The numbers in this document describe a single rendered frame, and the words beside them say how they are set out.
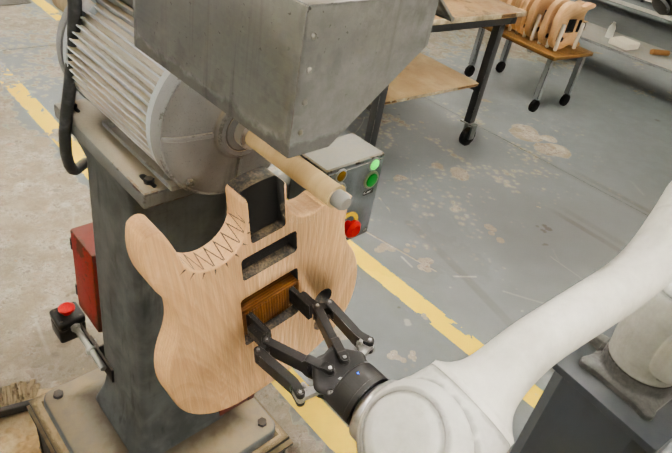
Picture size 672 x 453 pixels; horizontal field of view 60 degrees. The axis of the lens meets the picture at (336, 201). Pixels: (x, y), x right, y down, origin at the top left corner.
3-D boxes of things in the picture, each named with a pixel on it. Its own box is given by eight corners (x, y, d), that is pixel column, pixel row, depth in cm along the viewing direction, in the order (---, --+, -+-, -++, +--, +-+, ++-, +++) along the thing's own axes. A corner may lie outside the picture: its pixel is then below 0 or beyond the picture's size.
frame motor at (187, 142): (57, 112, 108) (40, -32, 94) (186, 89, 125) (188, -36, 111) (168, 226, 85) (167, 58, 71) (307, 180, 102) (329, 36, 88)
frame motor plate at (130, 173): (54, 116, 112) (52, 99, 110) (167, 96, 127) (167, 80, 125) (143, 210, 92) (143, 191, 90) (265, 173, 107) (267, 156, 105)
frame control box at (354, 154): (221, 226, 129) (228, 122, 115) (296, 200, 142) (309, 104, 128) (290, 290, 115) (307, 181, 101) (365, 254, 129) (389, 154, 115)
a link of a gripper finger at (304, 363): (336, 382, 78) (331, 390, 77) (265, 348, 81) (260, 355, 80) (337, 364, 75) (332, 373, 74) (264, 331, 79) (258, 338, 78)
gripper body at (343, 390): (344, 440, 73) (298, 390, 78) (391, 400, 78) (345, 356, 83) (347, 408, 68) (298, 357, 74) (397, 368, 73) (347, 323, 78)
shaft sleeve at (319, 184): (242, 146, 84) (248, 126, 83) (260, 146, 87) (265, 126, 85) (324, 209, 74) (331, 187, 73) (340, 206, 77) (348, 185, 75)
